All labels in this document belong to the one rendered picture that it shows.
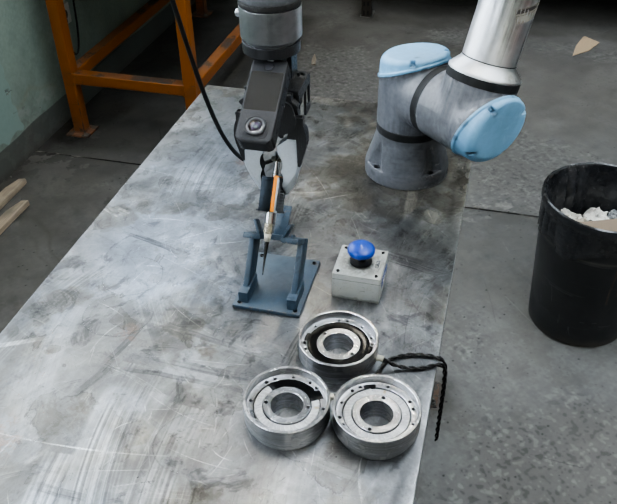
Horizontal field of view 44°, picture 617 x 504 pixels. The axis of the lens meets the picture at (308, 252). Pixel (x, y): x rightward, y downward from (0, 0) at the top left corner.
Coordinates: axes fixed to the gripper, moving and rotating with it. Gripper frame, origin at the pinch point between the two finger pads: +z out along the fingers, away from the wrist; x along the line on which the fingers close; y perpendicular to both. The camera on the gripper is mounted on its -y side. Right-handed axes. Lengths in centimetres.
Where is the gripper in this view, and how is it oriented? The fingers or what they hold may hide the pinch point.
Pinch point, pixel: (273, 186)
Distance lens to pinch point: 102.6
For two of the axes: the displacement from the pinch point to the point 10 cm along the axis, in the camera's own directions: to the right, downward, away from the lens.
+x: -9.7, -1.4, 2.0
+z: 0.1, 7.9, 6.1
